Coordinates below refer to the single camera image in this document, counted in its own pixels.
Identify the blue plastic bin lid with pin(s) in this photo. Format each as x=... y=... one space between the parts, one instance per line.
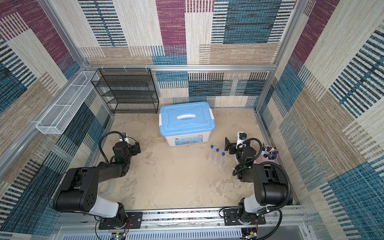
x=185 y=119

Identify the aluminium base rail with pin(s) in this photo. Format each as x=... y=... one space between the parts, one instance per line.
x=188 y=224

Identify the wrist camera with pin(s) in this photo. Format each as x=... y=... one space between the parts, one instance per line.
x=124 y=138
x=242 y=136

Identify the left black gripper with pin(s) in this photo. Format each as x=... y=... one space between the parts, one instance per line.
x=132 y=148

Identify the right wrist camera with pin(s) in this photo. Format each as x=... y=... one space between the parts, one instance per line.
x=242 y=136

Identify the clear test tube rack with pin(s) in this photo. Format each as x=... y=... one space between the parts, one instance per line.
x=227 y=163

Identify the black wire shelf rack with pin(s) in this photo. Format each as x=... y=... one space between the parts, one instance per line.
x=127 y=91

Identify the white wire mesh basket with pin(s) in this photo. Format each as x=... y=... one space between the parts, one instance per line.
x=59 y=116

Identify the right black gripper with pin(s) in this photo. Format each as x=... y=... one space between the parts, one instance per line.
x=232 y=145

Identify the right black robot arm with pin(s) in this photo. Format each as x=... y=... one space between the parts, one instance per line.
x=256 y=164

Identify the white plastic storage bin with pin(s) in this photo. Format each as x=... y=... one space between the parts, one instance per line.
x=188 y=139

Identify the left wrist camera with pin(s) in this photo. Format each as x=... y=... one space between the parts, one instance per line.
x=124 y=138

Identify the clear tape roll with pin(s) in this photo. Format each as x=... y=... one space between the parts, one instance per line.
x=106 y=188

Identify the pink pen cup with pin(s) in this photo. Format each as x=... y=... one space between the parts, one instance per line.
x=268 y=154

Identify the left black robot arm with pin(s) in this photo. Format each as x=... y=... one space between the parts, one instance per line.
x=78 y=191

